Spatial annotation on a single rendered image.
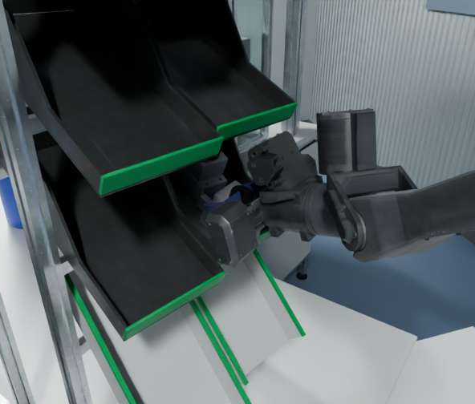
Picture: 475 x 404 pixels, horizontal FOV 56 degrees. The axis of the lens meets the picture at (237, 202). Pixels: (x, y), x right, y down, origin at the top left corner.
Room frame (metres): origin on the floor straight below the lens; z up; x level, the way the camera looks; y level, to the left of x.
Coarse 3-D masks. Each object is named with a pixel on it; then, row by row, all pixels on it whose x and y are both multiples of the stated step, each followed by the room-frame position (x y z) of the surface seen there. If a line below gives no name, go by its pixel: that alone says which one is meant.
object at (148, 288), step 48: (0, 144) 0.49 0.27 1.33; (48, 144) 0.54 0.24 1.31; (48, 192) 0.40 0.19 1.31; (96, 192) 0.50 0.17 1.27; (144, 192) 0.51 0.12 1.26; (96, 240) 0.43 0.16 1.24; (144, 240) 0.44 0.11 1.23; (192, 240) 0.45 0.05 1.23; (96, 288) 0.35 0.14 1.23; (144, 288) 0.39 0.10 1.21; (192, 288) 0.40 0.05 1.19
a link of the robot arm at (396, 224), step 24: (408, 192) 0.31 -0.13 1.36; (432, 192) 0.27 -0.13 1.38; (456, 192) 0.25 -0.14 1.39; (360, 216) 0.33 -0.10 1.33; (384, 216) 0.31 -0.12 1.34; (408, 216) 0.29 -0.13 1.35; (432, 216) 0.27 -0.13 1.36; (456, 216) 0.25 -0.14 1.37; (384, 240) 0.30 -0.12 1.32; (408, 240) 0.28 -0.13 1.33; (432, 240) 0.29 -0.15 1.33
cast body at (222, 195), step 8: (232, 184) 0.51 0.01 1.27; (240, 184) 0.51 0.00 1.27; (216, 192) 0.49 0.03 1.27; (224, 192) 0.49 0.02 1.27; (232, 192) 0.48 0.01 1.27; (240, 192) 0.49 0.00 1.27; (248, 192) 0.49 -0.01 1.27; (200, 200) 0.53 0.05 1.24; (208, 200) 0.52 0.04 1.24; (216, 200) 0.49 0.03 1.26; (224, 200) 0.48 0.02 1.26; (248, 200) 0.48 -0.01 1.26; (200, 208) 0.53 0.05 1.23
